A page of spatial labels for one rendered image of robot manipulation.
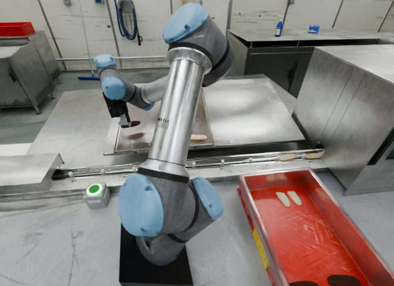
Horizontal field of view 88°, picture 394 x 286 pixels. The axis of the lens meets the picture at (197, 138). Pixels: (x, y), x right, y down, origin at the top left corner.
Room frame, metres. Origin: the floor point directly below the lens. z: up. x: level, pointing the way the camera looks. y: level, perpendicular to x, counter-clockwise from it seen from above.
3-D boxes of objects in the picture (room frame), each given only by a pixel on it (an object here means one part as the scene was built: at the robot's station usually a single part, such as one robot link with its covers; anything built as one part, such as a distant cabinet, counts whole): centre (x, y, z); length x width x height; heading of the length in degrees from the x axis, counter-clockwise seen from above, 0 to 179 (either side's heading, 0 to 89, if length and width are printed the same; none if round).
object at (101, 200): (0.51, 0.41, 0.84); 0.08 x 0.08 x 0.11; 7
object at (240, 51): (3.03, -1.44, 0.51); 1.93 x 1.05 x 1.02; 97
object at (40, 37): (3.42, 2.83, 0.44); 0.70 x 0.55 x 0.87; 97
